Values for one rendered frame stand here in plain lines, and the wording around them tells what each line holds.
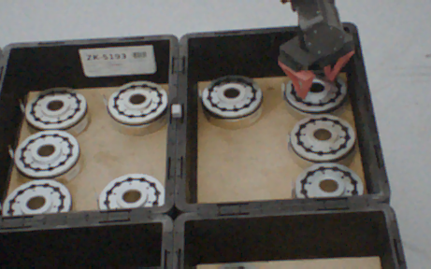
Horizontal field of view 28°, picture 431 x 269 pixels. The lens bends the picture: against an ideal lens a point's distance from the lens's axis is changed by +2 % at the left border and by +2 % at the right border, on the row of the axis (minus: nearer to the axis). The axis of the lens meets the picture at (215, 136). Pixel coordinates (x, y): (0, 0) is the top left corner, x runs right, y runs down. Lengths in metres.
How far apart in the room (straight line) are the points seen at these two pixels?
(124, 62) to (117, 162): 0.20
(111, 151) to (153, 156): 0.07
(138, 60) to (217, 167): 0.25
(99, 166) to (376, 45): 0.67
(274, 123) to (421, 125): 0.32
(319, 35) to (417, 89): 0.49
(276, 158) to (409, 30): 0.56
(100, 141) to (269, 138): 0.28
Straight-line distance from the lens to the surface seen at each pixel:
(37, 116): 1.49
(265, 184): 1.37
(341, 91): 1.47
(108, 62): 1.53
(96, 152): 1.45
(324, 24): 1.26
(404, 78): 1.74
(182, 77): 1.41
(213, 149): 1.42
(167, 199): 1.23
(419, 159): 1.59
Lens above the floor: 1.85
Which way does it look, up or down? 45 degrees down
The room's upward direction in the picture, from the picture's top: 6 degrees counter-clockwise
